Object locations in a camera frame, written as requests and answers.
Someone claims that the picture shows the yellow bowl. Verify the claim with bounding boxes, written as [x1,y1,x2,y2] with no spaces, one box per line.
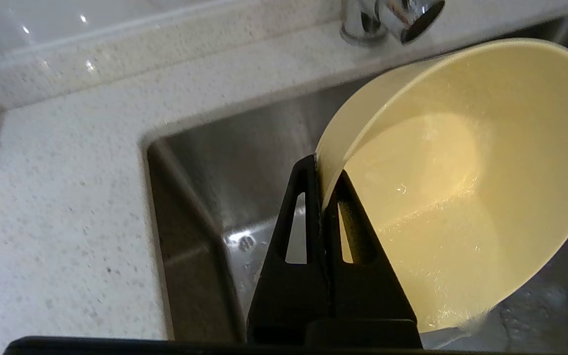
[314,38,568,332]

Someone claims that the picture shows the stainless steel sink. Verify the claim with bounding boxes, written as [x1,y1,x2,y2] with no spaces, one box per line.
[139,15,568,346]

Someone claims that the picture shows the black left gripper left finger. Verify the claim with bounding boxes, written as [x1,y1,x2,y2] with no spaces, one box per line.
[247,154,334,344]

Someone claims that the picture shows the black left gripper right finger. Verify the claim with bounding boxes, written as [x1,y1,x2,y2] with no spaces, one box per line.
[323,170,423,346]

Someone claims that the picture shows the chrome faucet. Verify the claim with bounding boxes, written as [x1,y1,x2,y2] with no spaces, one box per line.
[339,0,446,47]

